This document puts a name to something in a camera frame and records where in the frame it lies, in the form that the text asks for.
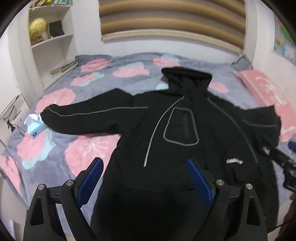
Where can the yellow globe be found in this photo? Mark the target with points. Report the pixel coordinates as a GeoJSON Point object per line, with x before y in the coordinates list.
{"type": "Point", "coordinates": [37, 30]}

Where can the black box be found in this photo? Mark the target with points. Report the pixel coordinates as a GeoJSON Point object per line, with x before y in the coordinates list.
{"type": "Point", "coordinates": [56, 28]}

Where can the grey pink floral blanket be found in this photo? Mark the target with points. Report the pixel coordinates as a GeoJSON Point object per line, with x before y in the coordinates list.
{"type": "Point", "coordinates": [138, 59]}

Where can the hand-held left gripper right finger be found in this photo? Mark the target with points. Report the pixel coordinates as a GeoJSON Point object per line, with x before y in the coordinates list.
{"type": "Point", "coordinates": [198, 180]}

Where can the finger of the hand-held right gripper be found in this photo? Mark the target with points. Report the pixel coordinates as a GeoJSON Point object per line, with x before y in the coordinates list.
{"type": "Point", "coordinates": [278, 156]}

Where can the tan striped padded headboard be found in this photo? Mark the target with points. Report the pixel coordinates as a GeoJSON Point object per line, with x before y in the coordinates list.
{"type": "Point", "coordinates": [173, 20]}

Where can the white printed paper bag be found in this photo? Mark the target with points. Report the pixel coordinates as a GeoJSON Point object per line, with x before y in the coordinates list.
{"type": "Point", "coordinates": [12, 115]}

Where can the grey pillow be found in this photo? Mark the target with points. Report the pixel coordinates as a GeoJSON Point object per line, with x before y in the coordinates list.
{"type": "Point", "coordinates": [241, 62]}

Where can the light blue tissue pack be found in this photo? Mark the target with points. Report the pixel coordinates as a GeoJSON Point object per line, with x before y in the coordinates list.
{"type": "Point", "coordinates": [34, 126]}

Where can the wall poster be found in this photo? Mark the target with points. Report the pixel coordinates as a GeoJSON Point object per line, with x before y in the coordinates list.
{"type": "Point", "coordinates": [285, 42]}

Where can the black hooded jacket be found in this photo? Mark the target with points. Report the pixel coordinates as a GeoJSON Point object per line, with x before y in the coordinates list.
{"type": "Point", "coordinates": [180, 104]}

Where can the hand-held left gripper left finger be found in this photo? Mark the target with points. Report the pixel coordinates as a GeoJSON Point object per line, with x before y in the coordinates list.
{"type": "Point", "coordinates": [91, 178]}

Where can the pink pillow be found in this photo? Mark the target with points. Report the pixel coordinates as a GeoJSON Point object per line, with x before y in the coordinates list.
{"type": "Point", "coordinates": [266, 89]}

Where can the row of books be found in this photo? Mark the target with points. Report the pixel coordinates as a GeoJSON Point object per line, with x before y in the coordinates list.
{"type": "Point", "coordinates": [53, 2]}

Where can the white bookshelf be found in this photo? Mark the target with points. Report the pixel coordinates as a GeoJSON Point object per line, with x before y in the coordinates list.
{"type": "Point", "coordinates": [55, 45]}

